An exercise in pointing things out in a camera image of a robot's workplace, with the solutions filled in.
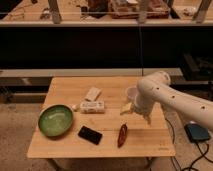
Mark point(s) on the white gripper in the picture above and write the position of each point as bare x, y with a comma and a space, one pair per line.
143, 105

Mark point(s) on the wooden table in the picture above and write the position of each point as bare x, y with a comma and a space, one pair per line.
106, 135

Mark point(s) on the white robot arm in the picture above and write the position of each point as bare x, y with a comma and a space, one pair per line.
155, 87

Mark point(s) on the white snack packet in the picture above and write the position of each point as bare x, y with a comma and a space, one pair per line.
92, 107

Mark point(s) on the black rectangular pouch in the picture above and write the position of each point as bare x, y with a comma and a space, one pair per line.
90, 135

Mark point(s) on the green bowl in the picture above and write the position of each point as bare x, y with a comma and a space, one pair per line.
55, 120

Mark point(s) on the blue foot pedal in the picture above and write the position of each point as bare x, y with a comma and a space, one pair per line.
196, 133

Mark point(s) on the background workbench shelf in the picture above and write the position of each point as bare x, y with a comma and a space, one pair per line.
106, 12

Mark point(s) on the tan wrapped bar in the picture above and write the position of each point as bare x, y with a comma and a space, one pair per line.
92, 94

